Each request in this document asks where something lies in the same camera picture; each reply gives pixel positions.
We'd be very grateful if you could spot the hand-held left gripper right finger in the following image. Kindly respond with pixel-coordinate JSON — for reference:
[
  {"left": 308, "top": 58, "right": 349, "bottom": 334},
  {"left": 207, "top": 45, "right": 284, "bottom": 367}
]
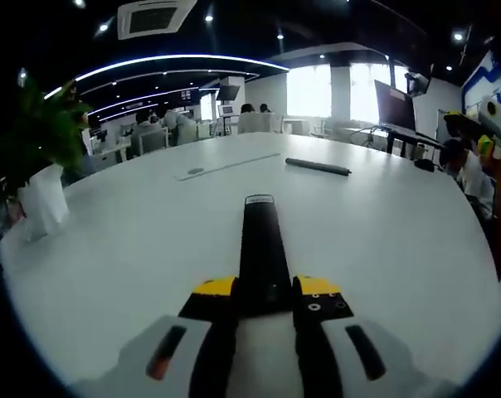
[{"left": 290, "top": 274, "right": 442, "bottom": 398}]

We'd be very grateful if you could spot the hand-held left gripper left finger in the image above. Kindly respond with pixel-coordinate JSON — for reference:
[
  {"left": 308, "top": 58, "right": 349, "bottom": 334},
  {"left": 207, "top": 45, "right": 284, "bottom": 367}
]
[{"left": 74, "top": 274, "right": 240, "bottom": 398}]

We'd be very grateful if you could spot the black remote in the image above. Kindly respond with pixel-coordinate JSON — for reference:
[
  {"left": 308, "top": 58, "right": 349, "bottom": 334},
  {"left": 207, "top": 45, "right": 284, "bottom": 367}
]
[{"left": 238, "top": 193, "right": 295, "bottom": 320}]

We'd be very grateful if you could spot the grey laser pointer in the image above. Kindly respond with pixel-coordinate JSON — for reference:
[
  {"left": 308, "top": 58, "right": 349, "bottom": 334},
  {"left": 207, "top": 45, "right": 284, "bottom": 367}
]
[{"left": 285, "top": 157, "right": 353, "bottom": 178}]

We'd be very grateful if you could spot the ceiling-hung small monitor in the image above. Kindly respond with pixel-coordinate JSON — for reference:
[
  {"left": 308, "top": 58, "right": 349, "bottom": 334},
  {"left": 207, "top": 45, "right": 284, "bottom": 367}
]
[{"left": 404, "top": 70, "right": 432, "bottom": 95}]

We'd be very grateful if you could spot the black-legged desk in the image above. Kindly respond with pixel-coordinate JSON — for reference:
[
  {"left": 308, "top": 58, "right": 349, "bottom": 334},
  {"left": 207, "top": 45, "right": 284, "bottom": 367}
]
[{"left": 349, "top": 124, "right": 446, "bottom": 158}]

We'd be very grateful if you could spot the large dark display screen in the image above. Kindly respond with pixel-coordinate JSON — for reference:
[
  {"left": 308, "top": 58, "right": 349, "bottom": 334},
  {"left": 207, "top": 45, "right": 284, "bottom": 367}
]
[{"left": 373, "top": 79, "right": 418, "bottom": 134}]

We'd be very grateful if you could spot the white plant pot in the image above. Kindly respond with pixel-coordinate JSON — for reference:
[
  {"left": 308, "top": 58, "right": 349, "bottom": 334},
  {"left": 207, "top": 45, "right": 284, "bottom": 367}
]
[{"left": 17, "top": 163, "right": 71, "bottom": 243}]

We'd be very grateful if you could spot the white office chair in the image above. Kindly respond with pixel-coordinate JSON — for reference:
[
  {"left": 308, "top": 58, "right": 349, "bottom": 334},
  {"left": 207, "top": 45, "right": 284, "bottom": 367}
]
[{"left": 129, "top": 126, "right": 169, "bottom": 159}]

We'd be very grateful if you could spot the green leafy plant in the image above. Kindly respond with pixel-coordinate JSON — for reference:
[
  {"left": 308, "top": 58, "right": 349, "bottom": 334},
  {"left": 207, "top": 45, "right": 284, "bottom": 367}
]
[{"left": 0, "top": 78, "right": 94, "bottom": 196}]

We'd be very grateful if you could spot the curved ceiling light strip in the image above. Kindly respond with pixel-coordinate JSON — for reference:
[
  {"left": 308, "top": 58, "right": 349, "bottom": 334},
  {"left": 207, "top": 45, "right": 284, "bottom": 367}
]
[{"left": 42, "top": 53, "right": 291, "bottom": 100}]

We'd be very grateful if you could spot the ceiling air conditioner vent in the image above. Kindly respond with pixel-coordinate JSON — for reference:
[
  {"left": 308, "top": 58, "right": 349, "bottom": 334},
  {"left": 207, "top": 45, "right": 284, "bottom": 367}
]
[{"left": 117, "top": 0, "right": 197, "bottom": 41}]

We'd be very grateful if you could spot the blue white wall display board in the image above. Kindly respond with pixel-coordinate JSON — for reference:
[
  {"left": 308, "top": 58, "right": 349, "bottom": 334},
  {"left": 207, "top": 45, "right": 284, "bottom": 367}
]
[{"left": 460, "top": 48, "right": 501, "bottom": 125}]

